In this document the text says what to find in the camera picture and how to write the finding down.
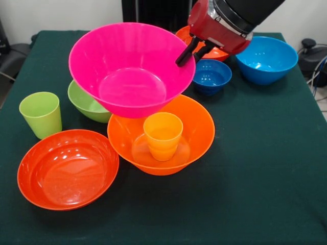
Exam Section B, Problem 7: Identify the red-orange bowl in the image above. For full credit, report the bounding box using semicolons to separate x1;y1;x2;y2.
17;129;120;211
175;25;230;63

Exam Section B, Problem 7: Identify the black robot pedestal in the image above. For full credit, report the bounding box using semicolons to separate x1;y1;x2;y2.
122;0;199;33

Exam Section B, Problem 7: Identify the light blue bowl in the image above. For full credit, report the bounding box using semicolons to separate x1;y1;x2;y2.
235;36;299;86

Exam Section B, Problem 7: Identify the dark green table cloth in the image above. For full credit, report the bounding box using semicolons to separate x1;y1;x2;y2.
0;30;327;245

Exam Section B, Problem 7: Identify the small dark blue bowl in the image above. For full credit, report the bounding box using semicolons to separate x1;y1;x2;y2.
192;59;232;96

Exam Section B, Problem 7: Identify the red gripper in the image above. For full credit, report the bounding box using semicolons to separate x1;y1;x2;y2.
175;0;254;68

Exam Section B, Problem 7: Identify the yellow cup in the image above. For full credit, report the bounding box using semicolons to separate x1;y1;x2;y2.
143;112;184;162

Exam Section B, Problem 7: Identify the large pink bowl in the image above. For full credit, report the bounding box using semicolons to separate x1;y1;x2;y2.
68;22;197;119

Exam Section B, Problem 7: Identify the light green cup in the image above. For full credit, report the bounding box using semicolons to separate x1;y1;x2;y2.
18;91;63;140

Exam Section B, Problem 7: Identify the large orange bowl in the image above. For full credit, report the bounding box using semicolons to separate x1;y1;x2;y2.
107;94;216;177

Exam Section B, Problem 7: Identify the green bowl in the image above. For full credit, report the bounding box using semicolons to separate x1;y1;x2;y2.
67;79;113;124

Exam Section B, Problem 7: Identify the black equipment box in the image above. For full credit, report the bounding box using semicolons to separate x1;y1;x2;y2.
0;19;11;54

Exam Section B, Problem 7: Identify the black pedestal foot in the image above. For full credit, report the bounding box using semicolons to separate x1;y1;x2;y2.
297;38;327;77
0;43;31;77

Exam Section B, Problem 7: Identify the tangle of floor cables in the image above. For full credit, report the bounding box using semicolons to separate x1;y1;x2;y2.
305;43;327;97

